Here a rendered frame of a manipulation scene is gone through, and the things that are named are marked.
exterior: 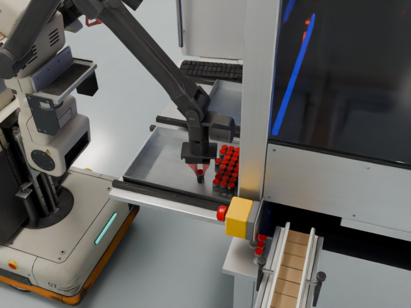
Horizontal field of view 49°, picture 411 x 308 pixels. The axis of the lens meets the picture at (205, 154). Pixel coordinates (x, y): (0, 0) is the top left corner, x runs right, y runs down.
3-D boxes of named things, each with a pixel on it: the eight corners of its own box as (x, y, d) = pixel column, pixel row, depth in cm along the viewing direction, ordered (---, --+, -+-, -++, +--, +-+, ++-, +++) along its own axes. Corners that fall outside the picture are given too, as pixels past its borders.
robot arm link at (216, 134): (195, 89, 122) (185, 109, 116) (236, 95, 119) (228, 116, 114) (197, 123, 131) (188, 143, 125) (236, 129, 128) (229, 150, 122)
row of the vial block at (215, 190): (235, 157, 147) (235, 146, 144) (218, 195, 134) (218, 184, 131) (229, 156, 148) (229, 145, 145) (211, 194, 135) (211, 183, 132)
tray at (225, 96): (303, 101, 170) (304, 93, 168) (290, 143, 152) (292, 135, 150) (216, 87, 179) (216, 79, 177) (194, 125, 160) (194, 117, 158)
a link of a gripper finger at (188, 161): (210, 183, 134) (210, 159, 128) (186, 182, 135) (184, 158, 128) (211, 167, 139) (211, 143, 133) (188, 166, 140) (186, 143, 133)
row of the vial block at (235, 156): (241, 158, 147) (242, 148, 144) (225, 197, 134) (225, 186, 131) (235, 157, 147) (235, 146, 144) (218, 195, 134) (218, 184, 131)
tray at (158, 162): (252, 153, 149) (253, 145, 147) (230, 209, 131) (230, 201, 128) (157, 133, 158) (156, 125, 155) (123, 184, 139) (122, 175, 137)
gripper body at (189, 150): (216, 162, 129) (216, 142, 124) (180, 161, 129) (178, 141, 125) (217, 147, 134) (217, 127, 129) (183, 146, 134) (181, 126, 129)
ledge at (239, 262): (285, 246, 123) (285, 242, 121) (275, 286, 113) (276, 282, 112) (235, 234, 126) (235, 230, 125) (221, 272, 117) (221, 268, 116)
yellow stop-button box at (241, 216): (259, 220, 117) (260, 201, 112) (252, 242, 112) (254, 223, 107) (230, 214, 119) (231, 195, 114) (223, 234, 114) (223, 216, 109)
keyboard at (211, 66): (270, 69, 202) (270, 65, 201) (267, 87, 192) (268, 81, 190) (182, 62, 208) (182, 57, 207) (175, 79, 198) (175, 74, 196)
